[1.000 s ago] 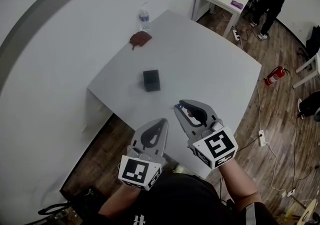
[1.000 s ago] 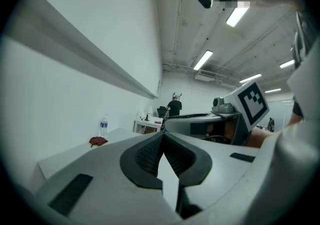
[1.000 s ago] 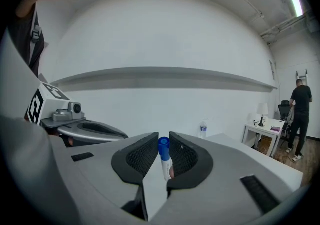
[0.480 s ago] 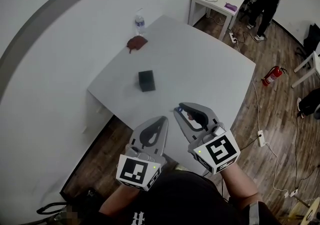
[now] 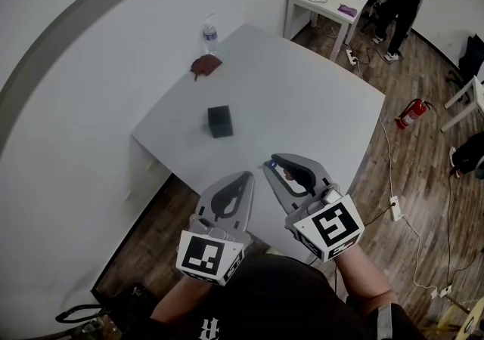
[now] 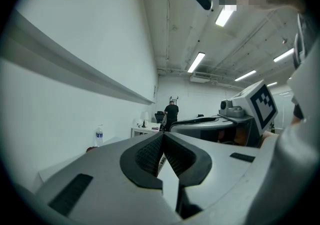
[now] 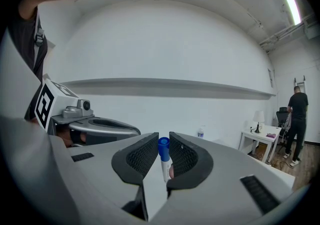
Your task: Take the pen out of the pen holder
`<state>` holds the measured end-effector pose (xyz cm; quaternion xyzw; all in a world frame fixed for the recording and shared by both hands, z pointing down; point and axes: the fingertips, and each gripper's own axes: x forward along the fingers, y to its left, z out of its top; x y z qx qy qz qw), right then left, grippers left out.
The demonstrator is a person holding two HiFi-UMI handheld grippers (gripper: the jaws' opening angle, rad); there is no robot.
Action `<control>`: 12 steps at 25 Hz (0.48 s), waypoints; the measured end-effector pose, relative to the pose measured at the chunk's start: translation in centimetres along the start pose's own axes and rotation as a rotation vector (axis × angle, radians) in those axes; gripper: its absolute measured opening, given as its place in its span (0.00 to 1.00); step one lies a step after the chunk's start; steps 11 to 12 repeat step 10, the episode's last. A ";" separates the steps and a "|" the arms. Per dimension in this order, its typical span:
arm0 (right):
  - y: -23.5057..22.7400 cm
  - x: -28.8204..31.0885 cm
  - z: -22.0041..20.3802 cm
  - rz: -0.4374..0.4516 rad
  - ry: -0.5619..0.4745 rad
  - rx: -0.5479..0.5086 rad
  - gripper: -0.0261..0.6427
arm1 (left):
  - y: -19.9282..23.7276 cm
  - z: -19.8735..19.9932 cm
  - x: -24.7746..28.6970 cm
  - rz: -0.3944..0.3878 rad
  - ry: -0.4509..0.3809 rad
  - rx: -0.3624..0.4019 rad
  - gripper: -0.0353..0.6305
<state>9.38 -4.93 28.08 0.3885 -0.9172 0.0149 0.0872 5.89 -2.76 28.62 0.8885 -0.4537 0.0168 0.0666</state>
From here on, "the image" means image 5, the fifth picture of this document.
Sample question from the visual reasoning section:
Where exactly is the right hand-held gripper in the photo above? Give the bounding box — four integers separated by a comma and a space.
263, 153, 366, 264

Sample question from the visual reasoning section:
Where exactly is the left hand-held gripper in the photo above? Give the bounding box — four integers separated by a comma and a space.
175, 171, 255, 286

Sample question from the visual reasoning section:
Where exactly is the small black box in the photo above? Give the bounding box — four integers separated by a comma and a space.
206, 104, 235, 139

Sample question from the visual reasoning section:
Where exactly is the person's left forearm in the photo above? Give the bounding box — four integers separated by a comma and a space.
150, 273, 217, 329

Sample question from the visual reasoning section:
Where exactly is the person's right forearm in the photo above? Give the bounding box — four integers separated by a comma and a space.
334, 245, 399, 317

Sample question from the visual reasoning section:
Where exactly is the person's black shirt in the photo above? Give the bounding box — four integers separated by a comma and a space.
143, 254, 428, 340

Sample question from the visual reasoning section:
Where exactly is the red fire extinguisher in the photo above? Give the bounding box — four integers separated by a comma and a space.
395, 98, 435, 131

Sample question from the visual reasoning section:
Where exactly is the reddish brown cloth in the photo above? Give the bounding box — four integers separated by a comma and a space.
190, 54, 223, 83

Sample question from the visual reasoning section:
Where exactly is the clear plastic water bottle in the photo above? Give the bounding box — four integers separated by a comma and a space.
202, 13, 221, 57

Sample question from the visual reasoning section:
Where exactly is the white plug adapter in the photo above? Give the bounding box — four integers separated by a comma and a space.
430, 284, 453, 299

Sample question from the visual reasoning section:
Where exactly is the black bag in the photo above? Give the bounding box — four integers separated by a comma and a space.
447, 33, 484, 87

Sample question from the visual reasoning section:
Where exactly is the light wooden stool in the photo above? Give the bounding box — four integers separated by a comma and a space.
439, 294, 484, 340

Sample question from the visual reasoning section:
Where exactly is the black power cable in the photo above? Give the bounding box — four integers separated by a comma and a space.
361, 203, 392, 224

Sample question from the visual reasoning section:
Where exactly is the white power cable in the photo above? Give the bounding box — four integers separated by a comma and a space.
378, 116, 397, 198
399, 213, 440, 291

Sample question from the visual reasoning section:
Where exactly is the black floor cable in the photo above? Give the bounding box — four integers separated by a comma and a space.
445, 175, 484, 287

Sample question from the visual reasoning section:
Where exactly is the grey shoulder strap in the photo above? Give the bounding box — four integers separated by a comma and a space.
377, 301, 395, 340

